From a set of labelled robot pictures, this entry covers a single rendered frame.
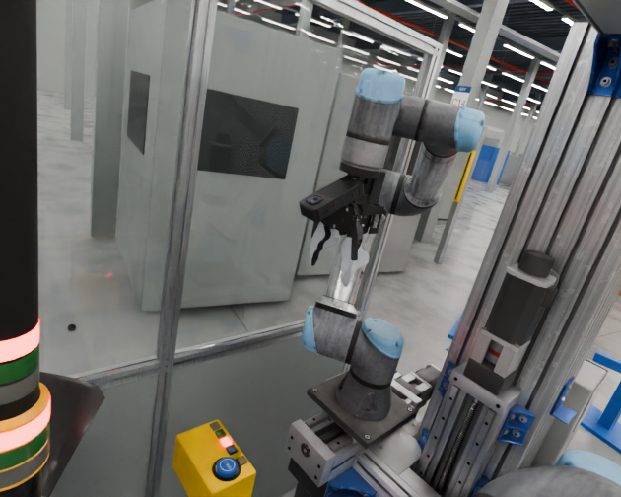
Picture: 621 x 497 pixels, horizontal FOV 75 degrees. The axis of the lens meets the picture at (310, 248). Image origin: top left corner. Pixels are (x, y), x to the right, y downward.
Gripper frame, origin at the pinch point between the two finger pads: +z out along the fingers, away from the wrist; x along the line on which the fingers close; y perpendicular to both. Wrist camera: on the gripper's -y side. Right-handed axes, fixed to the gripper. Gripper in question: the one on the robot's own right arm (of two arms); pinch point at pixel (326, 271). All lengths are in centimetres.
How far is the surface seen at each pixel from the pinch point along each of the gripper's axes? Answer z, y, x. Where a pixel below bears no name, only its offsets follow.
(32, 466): -6, -49, -27
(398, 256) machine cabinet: 121, 366, 221
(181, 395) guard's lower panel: 63, -1, 46
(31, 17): -29, -49, -26
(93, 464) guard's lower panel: 78, -26, 46
